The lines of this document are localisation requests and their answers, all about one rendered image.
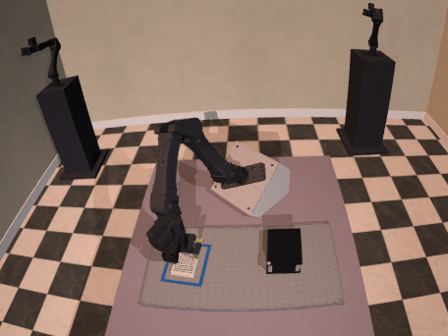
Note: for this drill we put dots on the cream well plate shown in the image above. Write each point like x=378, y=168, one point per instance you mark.
x=184, y=260

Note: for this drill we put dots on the blue tape outline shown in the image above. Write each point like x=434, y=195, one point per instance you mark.
x=188, y=283

